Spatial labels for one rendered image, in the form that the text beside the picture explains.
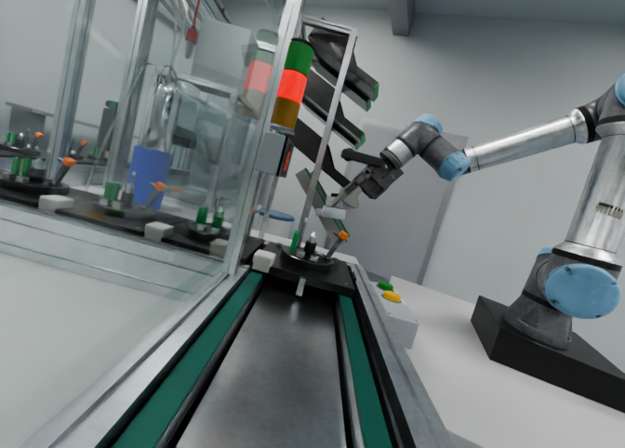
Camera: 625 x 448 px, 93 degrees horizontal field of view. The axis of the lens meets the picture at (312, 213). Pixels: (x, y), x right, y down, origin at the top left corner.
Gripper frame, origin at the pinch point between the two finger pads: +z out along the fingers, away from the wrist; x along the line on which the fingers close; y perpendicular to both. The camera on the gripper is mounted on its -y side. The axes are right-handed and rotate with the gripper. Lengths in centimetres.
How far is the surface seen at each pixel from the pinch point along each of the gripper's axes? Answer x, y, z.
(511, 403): -30, 51, 1
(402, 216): 289, 92, -54
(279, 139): -33.4, -16.3, 0.1
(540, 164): 252, 140, -200
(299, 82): -29.5, -22.2, -9.6
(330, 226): 12.5, 6.5, 6.2
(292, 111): -29.4, -19.4, -5.2
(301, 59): -29.9, -24.7, -12.4
